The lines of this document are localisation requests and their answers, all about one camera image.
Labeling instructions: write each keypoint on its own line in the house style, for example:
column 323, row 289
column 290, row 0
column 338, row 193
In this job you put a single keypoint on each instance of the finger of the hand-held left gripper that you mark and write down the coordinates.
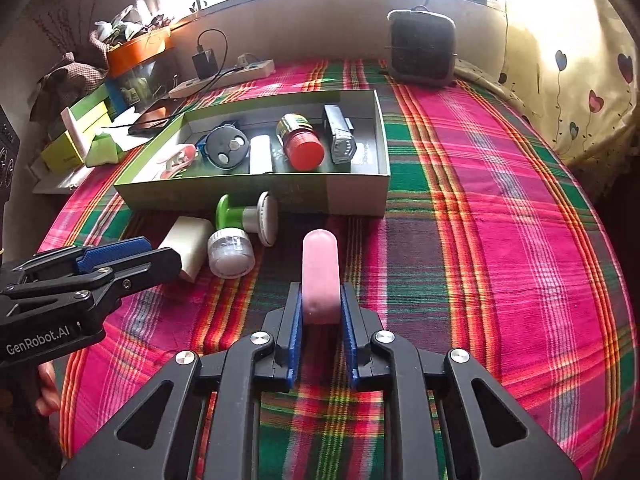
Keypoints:
column 150, row 267
column 112, row 252

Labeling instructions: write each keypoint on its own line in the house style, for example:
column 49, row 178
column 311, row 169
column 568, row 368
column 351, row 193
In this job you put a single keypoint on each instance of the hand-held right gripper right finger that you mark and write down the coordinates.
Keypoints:
column 350, row 330

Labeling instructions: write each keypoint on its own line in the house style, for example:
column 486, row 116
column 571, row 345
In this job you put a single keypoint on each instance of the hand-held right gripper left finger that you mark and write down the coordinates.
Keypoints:
column 296, row 320

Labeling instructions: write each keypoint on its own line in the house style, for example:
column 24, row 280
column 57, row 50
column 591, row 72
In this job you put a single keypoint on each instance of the white charger adapter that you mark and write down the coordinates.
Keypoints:
column 187, row 242

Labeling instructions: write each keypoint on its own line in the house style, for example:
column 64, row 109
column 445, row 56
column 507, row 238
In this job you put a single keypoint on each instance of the pink oblong case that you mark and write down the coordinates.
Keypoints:
column 321, row 270

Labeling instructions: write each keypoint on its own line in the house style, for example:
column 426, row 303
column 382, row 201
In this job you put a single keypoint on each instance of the small clear-lidded jar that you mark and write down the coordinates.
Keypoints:
column 232, row 255

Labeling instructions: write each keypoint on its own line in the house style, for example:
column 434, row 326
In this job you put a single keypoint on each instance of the green and white suction knob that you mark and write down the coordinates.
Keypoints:
column 235, row 215

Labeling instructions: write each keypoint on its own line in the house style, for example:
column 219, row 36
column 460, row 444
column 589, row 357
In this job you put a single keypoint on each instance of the blue translucent plastic case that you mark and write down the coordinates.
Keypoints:
column 201, row 149

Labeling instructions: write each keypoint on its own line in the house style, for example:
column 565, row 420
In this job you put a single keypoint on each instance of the green cardboard box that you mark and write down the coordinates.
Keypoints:
column 340, row 195

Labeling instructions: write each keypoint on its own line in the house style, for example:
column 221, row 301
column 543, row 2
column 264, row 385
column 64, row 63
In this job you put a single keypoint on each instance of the black round disc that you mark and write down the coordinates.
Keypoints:
column 227, row 147

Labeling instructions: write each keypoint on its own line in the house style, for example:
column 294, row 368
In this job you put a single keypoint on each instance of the white rectangular bar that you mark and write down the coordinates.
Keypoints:
column 261, row 155

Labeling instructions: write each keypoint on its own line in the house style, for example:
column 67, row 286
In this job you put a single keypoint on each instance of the black rectangular device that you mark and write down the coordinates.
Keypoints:
column 340, row 135

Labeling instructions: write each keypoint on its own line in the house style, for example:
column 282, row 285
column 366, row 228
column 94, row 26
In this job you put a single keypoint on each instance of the person's left hand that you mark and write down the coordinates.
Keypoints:
column 49, row 392

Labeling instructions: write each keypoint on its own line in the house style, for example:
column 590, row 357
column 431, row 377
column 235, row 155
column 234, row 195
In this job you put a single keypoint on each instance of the green cloth pouch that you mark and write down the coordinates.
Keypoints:
column 105, row 150

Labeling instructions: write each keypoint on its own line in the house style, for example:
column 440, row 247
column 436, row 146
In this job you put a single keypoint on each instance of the yellow box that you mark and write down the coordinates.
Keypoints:
column 57, row 155

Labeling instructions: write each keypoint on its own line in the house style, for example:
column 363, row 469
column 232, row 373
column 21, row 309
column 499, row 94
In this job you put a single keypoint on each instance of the pink and white stapler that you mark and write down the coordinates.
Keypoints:
column 175, row 157

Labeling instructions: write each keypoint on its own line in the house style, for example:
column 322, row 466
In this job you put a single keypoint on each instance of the black smartphone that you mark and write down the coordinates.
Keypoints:
column 155, row 117

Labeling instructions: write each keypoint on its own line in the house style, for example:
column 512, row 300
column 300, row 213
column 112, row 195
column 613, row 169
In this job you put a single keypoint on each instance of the red-capped bottle with green label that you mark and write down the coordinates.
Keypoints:
column 302, row 152

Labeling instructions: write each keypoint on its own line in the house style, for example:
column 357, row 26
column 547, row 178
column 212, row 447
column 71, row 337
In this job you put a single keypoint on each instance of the clear storage bin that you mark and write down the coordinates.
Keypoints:
column 140, row 85

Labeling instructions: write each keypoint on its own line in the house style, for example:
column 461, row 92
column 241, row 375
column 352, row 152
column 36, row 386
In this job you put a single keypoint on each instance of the pink green plaid blanket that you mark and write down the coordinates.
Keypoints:
column 475, row 210

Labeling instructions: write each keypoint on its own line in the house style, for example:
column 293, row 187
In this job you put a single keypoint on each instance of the brown cloth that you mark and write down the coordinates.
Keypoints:
column 70, row 72

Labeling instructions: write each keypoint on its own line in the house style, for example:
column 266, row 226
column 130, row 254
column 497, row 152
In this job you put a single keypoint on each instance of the orange bin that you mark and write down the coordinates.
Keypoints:
column 140, row 52

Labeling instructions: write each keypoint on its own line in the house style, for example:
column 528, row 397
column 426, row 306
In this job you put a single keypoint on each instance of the black charger adapter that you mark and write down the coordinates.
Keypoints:
column 205, row 65

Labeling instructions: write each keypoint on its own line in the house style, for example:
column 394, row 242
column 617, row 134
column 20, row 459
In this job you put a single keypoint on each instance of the white power strip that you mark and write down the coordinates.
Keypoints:
column 250, row 71

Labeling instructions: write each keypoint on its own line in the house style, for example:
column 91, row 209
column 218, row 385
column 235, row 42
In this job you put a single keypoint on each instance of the white and green clutter pile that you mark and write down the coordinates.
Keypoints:
column 130, row 25

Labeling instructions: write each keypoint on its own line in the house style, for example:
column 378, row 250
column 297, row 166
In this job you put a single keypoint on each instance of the white plug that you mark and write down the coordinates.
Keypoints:
column 245, row 60

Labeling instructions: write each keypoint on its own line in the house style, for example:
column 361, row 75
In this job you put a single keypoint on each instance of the grey fan heater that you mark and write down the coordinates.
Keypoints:
column 422, row 45

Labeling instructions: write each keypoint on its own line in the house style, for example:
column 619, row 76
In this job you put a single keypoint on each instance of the heart print curtain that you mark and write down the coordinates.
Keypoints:
column 575, row 60

